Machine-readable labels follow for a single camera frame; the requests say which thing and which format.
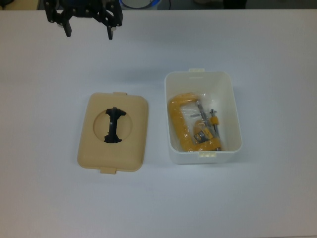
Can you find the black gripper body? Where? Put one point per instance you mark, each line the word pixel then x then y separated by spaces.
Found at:
pixel 81 10

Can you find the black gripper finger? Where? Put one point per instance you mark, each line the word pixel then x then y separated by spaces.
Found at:
pixel 52 12
pixel 114 15

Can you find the yellow clamp tool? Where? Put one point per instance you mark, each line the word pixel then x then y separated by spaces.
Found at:
pixel 177 119

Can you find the round white blue-rimmed object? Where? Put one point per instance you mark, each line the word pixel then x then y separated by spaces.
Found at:
pixel 138 3

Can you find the clear plastic bag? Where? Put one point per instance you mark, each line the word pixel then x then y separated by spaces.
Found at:
pixel 190 116

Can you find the white plastic box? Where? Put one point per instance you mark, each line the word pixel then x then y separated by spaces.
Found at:
pixel 173 153

